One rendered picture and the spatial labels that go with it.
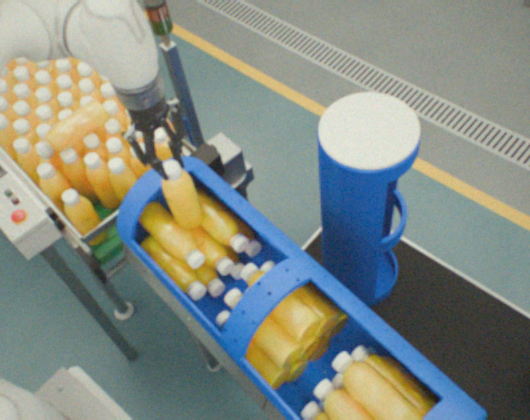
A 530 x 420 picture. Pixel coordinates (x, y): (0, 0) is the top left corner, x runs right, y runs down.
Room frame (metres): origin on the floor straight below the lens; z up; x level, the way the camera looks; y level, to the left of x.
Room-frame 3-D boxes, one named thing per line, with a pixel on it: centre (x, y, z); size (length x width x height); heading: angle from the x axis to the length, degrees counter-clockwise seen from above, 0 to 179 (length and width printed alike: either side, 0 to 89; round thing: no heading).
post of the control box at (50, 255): (1.00, 0.64, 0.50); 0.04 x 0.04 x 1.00; 33
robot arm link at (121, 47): (0.85, 0.19, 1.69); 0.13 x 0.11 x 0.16; 51
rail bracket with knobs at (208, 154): (1.14, 0.15, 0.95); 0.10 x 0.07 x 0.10; 123
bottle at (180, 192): (0.84, 0.18, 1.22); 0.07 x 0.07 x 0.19
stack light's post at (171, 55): (1.51, 0.20, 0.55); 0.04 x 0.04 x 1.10; 33
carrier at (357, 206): (1.10, -0.32, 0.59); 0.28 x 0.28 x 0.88
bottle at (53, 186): (1.11, 0.56, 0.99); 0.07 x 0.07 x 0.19
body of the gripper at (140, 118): (0.84, 0.18, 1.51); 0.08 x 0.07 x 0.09; 123
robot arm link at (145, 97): (0.84, 0.18, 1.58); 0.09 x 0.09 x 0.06
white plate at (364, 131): (1.10, -0.32, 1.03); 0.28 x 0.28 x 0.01
